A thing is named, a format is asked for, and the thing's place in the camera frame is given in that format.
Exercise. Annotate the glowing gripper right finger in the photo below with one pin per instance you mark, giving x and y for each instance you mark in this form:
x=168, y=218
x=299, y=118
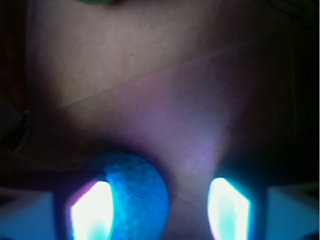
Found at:
x=236, y=209

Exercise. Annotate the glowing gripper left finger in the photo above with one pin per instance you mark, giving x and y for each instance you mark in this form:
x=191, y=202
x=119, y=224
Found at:
x=84, y=211

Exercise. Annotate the blue felt ball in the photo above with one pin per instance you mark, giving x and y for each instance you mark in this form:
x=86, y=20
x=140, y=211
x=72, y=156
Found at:
x=140, y=197

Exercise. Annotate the brown paper bag tray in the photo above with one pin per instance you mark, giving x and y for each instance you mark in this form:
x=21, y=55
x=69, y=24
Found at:
x=198, y=88

